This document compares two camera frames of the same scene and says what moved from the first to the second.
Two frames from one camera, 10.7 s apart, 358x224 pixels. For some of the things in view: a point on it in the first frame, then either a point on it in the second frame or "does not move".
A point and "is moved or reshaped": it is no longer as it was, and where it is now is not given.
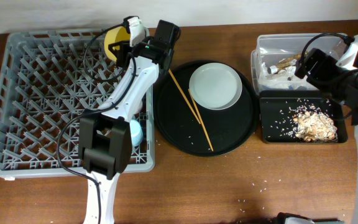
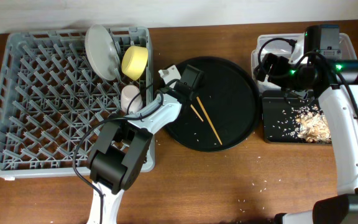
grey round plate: x=215 y=86 → x=102 y=52
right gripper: x=330 y=95 → x=280 y=84
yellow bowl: x=115 y=34 is moved or reshaped
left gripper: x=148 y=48 → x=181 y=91
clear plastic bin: x=273 y=61 does not move
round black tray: x=226 y=128 does not move
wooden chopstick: x=198 y=114 → x=209 y=121
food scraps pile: x=316 y=127 does not move
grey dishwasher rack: x=46 y=81 does not move
